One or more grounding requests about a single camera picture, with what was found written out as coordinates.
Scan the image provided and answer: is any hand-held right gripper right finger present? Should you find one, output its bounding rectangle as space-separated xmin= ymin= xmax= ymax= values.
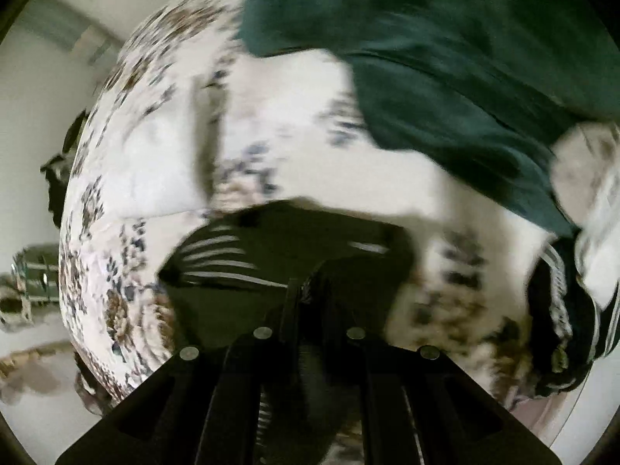
xmin=312 ymin=260 xmax=563 ymax=465

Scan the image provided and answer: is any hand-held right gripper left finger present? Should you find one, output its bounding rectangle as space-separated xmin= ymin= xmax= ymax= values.
xmin=55 ymin=277 xmax=305 ymax=465

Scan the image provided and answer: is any black white-striped garment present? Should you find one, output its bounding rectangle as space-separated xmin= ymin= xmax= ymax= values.
xmin=157 ymin=198 xmax=423 ymax=465

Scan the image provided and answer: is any floral bed sheet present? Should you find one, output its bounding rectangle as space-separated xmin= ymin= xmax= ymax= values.
xmin=58 ymin=0 xmax=620 ymax=465

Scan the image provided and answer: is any dark green striped-trim garment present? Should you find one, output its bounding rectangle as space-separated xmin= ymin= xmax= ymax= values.
xmin=525 ymin=235 xmax=620 ymax=399

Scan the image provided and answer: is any green striped cloth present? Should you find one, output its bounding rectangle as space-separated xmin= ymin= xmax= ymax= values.
xmin=0 ymin=245 xmax=65 ymax=331

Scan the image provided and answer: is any dark cloth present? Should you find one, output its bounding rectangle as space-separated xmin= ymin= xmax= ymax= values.
xmin=41 ymin=110 xmax=91 ymax=229

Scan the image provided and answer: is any white grey cloth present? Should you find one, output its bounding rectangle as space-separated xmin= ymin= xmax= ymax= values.
xmin=549 ymin=121 xmax=620 ymax=312

